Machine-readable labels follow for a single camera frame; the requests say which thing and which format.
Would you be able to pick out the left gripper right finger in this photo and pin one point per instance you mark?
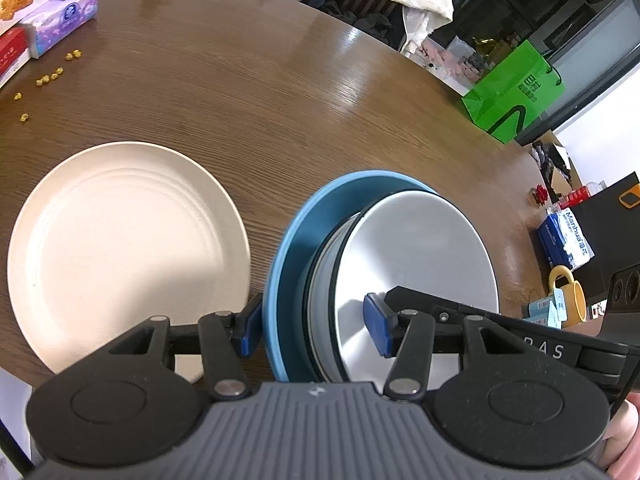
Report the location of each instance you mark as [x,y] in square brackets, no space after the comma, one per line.
[491,394]

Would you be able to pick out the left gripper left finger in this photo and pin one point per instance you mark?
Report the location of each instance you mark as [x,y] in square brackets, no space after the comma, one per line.
[145,391]

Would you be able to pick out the white bowl black rim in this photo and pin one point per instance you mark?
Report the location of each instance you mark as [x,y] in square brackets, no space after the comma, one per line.
[317,327]

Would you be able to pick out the blue bowl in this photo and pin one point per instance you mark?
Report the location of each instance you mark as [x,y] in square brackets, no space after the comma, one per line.
[282,305]

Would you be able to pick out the large cream plate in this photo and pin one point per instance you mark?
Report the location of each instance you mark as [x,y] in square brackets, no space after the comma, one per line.
[114,235]

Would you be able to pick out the right hand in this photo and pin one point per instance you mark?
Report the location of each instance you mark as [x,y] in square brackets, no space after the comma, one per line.
[621,454]

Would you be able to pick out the yellow mug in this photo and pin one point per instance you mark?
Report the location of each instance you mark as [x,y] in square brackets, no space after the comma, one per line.
[562,277]

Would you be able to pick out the blue white tissue pack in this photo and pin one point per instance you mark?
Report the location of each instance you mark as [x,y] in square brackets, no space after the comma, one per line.
[563,241]

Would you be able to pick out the black paper bag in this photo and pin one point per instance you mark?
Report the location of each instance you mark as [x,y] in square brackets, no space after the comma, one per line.
[612,231]

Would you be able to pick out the green paper bag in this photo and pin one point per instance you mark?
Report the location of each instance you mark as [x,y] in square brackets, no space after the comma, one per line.
[514,93]

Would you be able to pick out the white plush toy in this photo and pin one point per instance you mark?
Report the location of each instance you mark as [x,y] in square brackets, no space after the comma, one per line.
[431,60]

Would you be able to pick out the black garment on seat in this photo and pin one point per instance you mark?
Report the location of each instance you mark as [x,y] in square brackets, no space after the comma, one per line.
[389,31]

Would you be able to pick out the red box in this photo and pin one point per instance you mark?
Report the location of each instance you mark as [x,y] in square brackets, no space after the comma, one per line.
[14,53]

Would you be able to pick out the purple tissue pack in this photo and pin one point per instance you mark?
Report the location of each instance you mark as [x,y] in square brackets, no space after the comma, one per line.
[54,21]

